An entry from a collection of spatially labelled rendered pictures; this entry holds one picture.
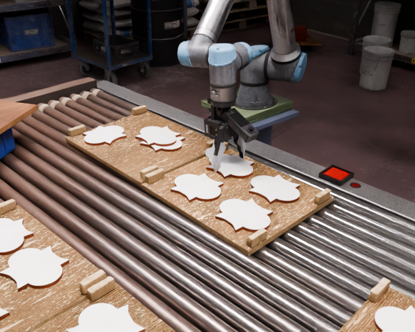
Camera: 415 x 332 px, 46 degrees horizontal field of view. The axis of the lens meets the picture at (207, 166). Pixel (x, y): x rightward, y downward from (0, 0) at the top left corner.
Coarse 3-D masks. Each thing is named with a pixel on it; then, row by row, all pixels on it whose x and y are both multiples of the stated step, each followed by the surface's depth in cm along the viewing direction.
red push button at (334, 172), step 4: (332, 168) 151; (336, 168) 151; (328, 172) 149; (332, 172) 149; (336, 172) 149; (340, 172) 149; (344, 172) 149; (332, 176) 147; (336, 176) 147; (340, 176) 147; (344, 176) 147
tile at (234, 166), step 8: (224, 160) 150; (232, 160) 151; (240, 160) 151; (208, 168) 147; (224, 168) 146; (232, 168) 146; (240, 168) 146; (248, 168) 146; (224, 176) 142; (232, 176) 144; (240, 176) 143; (248, 176) 144
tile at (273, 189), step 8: (264, 176) 143; (280, 176) 143; (256, 184) 139; (264, 184) 139; (272, 184) 139; (280, 184) 139; (288, 184) 139; (296, 184) 139; (256, 192) 135; (264, 192) 135; (272, 192) 135; (280, 192) 135; (288, 192) 135; (296, 192) 135; (272, 200) 132; (280, 200) 132; (288, 200) 132; (296, 200) 133
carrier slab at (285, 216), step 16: (208, 160) 153; (176, 176) 144; (208, 176) 144; (256, 176) 145; (272, 176) 145; (288, 176) 145; (160, 192) 136; (224, 192) 137; (240, 192) 137; (304, 192) 137; (176, 208) 131; (192, 208) 129; (208, 208) 130; (272, 208) 130; (288, 208) 130; (304, 208) 130; (320, 208) 132; (208, 224) 123; (224, 224) 123; (272, 224) 124; (288, 224) 124; (224, 240) 120; (240, 240) 118
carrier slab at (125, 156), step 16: (128, 128) 173; (176, 128) 173; (80, 144) 161; (112, 144) 162; (128, 144) 162; (192, 144) 162; (112, 160) 152; (128, 160) 152; (144, 160) 152; (160, 160) 153; (176, 160) 153; (192, 160) 154; (128, 176) 144
